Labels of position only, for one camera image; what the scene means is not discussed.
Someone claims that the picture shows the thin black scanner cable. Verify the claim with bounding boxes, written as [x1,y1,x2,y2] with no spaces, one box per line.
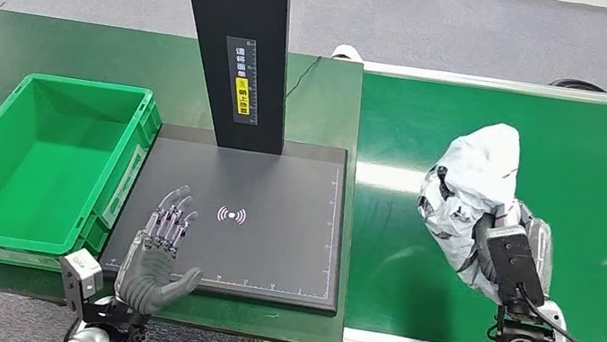
[286,51,323,103]

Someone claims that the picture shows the black scanner base plate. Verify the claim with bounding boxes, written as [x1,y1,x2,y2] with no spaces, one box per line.
[98,116,362,315]

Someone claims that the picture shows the black round object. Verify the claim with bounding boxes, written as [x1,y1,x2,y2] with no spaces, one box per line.
[548,75,607,95]

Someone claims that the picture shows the green plastic crate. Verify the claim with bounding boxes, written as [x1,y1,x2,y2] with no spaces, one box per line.
[0,66,167,285]

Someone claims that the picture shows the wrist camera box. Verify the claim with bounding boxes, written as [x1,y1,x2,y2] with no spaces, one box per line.
[478,221,557,309]
[52,245,110,321]

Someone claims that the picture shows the black yellow column label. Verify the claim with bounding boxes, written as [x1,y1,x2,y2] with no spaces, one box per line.
[213,34,270,127]

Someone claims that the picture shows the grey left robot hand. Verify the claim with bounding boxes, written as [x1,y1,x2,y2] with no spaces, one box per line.
[110,176,216,323]

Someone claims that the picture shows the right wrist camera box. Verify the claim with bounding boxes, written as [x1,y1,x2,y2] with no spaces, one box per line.
[478,221,557,309]

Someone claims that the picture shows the white round object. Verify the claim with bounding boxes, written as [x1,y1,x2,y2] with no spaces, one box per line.
[330,42,366,64]

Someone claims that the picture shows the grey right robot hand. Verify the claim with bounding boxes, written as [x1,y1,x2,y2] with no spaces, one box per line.
[462,195,564,304]

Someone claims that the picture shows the black scanner column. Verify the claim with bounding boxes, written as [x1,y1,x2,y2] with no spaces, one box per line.
[149,0,306,158]

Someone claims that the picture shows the grey parcel bag red print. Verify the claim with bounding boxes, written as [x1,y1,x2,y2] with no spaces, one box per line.
[405,112,564,311]

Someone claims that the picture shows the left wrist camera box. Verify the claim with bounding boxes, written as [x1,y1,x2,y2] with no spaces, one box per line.
[52,245,110,321]

